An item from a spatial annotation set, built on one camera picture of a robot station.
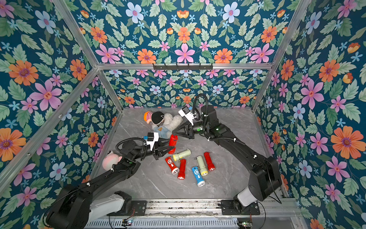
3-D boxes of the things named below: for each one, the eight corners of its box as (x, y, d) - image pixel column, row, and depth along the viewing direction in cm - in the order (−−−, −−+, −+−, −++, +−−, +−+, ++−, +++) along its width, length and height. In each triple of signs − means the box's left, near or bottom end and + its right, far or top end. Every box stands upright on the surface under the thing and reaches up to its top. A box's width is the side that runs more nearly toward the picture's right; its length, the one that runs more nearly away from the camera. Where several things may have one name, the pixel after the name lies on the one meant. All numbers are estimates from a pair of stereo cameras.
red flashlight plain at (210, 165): (209, 171, 88) (209, 170, 86) (203, 154, 96) (203, 152, 94) (215, 169, 89) (216, 168, 87) (209, 153, 96) (209, 151, 94)
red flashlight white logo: (174, 176, 86) (173, 174, 84) (164, 161, 92) (164, 159, 90) (180, 172, 88) (179, 170, 85) (170, 157, 94) (169, 155, 91)
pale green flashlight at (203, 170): (202, 176, 86) (202, 175, 83) (195, 158, 93) (195, 157, 91) (208, 174, 86) (208, 173, 84) (201, 157, 94) (201, 155, 92)
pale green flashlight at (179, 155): (175, 162, 91) (174, 159, 89) (172, 157, 93) (172, 155, 91) (191, 154, 95) (190, 151, 92) (188, 149, 97) (188, 147, 94)
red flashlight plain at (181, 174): (177, 179, 85) (177, 178, 83) (179, 160, 92) (178, 159, 91) (185, 179, 85) (185, 178, 83) (186, 160, 92) (186, 159, 91)
